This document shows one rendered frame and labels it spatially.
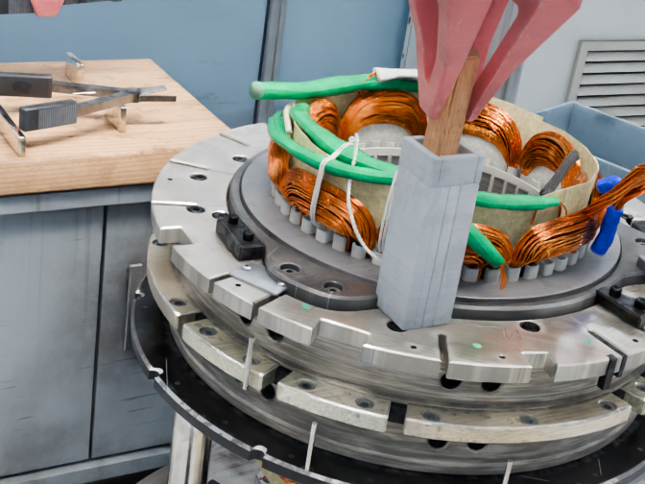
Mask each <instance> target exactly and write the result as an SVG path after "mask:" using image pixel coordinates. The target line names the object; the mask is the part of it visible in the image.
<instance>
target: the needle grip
mask: <svg viewBox="0 0 645 484"><path fill-rule="evenodd" d="M480 57H481V54H479V51H478V50H475V49H473V48H470V51H469V53H468V55H467V57H466V60H465V63H464V65H463V67H462V69H461V71H460V74H459V76H458V78H457V80H456V82H455V84H454V86H453V88H452V90H451V92H450V94H449V96H448V98H447V100H446V102H445V103H444V105H443V107H442V110H441V112H440V114H439V115H438V117H437V118H436V119H431V118H429V119H428V124H427V128H426V133H425V137H424V140H423V146H424V147H425V148H427V149H428V150H430V151H431V152H432V153H434V154H435V155H437V156H438V157H439V156H452V155H457V153H458V149H459V144H460V140H461V136H462V132H463V128H464V124H465V120H466V113H467V109H468V105H469V100H470V96H471V92H472V89H473V85H474V81H475V77H476V73H477V68H478V64H479V60H480Z"/></svg>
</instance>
